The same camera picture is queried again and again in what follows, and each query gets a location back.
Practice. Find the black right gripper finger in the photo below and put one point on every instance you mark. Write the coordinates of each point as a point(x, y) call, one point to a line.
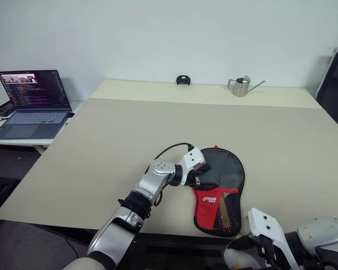
point(238, 239)

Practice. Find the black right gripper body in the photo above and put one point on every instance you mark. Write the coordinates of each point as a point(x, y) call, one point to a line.
point(266, 250)

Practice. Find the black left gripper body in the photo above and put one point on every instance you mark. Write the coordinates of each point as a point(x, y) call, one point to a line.
point(195, 180)

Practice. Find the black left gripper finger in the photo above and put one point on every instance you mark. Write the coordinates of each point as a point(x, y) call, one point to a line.
point(208, 186)
point(206, 168)

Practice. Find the black red paddle case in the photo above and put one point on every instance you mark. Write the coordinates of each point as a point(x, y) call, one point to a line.
point(208, 208)

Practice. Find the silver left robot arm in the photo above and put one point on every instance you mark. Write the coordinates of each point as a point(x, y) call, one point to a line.
point(157, 168)

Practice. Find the steel watering can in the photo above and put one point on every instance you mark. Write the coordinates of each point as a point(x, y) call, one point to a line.
point(240, 88)

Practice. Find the small black clamp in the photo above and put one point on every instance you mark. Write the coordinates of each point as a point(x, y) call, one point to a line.
point(183, 80)

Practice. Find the black laptop plug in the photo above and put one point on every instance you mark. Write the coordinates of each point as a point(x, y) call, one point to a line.
point(70, 115)

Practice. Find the black office chair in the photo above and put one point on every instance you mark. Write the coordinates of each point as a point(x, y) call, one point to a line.
point(336, 90)

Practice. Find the white side table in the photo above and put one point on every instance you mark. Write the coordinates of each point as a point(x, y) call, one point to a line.
point(17, 142)

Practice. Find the open grey laptop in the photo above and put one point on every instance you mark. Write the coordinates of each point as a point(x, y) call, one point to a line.
point(36, 90)

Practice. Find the black game controller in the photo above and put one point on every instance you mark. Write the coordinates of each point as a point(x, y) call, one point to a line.
point(1, 109)

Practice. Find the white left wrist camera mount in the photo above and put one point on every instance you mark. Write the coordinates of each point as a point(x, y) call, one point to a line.
point(191, 159)

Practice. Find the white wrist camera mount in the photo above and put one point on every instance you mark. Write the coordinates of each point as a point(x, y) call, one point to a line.
point(263, 222)
point(191, 159)

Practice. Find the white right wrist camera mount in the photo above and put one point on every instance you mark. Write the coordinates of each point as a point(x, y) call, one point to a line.
point(263, 222)

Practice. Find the black table frame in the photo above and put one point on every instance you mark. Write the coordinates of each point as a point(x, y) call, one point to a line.
point(171, 239)

